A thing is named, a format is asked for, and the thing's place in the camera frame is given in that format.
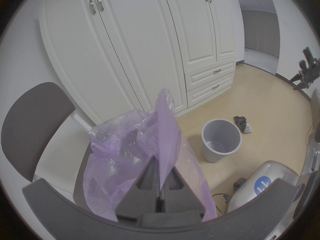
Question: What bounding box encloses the white chair with grey seat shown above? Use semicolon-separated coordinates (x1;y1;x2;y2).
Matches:
1;81;100;209

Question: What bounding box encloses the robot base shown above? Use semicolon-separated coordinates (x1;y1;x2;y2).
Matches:
226;131;320;221

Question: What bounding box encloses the purple plastic bag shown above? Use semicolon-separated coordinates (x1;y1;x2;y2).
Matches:
84;88;217;222

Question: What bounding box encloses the grey curtain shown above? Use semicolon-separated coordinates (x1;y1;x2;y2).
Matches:
241;9;280;58

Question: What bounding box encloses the black plastic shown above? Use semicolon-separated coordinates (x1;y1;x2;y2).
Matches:
233;116;248;131

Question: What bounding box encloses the white trash bin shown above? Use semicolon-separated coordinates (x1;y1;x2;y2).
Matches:
201;119;242;163

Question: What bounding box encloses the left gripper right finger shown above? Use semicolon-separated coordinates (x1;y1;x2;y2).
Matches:
163;167;205;216

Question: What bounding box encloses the black cable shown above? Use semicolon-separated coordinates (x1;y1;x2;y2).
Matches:
212;193;233;216

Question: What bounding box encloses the white wardrobe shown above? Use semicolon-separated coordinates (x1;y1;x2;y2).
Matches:
39;0;237;126

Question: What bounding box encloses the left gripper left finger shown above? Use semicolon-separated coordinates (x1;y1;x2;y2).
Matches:
115;157;159;221

